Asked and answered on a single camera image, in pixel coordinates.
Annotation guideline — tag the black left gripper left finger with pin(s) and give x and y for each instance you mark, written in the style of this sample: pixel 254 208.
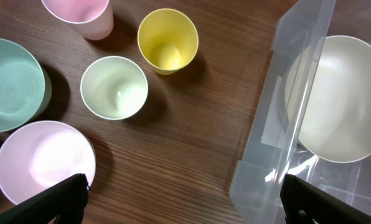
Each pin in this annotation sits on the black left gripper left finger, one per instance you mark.
pixel 62 203

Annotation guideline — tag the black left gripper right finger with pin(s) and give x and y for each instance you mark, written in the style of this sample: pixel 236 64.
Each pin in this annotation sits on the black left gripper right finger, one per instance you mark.
pixel 305 203

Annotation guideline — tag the cream white bowl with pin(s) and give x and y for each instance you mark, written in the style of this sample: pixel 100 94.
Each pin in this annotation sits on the cream white bowl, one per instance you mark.
pixel 337 122

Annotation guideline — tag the clear plastic storage container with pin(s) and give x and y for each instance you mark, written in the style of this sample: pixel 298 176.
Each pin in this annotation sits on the clear plastic storage container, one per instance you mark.
pixel 273 148

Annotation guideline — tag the pink plastic bowl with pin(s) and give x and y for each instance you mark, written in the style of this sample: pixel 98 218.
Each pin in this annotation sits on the pink plastic bowl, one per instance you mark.
pixel 42 154

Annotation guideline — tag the pale green plastic cup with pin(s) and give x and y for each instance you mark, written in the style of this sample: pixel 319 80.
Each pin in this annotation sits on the pale green plastic cup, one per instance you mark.
pixel 114 88

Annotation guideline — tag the mint green bowl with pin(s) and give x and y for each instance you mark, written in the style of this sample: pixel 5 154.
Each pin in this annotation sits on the mint green bowl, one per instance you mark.
pixel 25 87

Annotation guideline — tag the pink plastic cup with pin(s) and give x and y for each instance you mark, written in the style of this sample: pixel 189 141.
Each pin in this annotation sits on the pink plastic cup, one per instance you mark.
pixel 93 19

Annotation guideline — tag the yellow plastic cup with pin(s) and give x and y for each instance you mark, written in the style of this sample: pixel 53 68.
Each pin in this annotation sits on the yellow plastic cup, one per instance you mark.
pixel 168 40

